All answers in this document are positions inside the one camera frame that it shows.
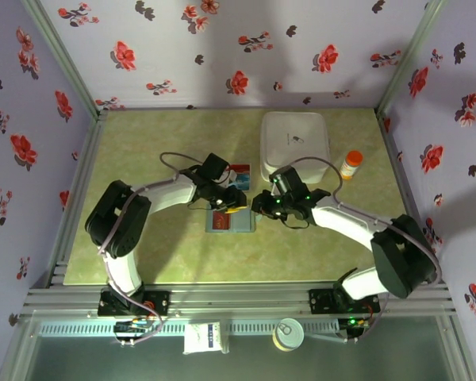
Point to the blue credit card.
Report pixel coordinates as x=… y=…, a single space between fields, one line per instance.
x=244 y=182

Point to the grey-green card holder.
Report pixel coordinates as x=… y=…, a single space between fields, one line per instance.
x=244 y=222

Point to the clear acrylic card stand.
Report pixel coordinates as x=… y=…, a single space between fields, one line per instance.
x=254 y=178

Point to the red credit card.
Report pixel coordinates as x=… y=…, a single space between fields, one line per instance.
x=244 y=168

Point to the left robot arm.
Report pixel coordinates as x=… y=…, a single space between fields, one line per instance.
x=119 y=226

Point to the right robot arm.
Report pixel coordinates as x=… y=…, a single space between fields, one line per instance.
x=400 y=254

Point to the orange pill bottle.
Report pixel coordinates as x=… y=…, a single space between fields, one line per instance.
x=351 y=164

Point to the tin can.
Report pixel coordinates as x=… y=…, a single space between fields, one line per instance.
x=287 y=335

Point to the white paper packet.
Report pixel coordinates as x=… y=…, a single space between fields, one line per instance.
x=200 y=339

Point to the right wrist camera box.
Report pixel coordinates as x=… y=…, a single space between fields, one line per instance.
x=275 y=187

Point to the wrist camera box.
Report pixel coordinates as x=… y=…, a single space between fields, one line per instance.
x=232 y=176
x=275 y=187

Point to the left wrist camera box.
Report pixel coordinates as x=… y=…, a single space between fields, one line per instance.
x=232 y=176

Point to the aluminium front rail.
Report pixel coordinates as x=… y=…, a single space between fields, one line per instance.
x=238 y=297

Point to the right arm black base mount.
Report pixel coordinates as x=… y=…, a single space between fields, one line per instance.
x=321 y=301

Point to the aluminium side rail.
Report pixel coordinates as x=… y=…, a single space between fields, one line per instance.
x=388 y=139
x=89 y=151

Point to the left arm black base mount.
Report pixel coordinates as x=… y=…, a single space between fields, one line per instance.
x=158 y=301

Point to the aluminium frame post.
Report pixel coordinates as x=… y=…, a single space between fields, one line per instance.
x=65 y=55
x=410 y=55

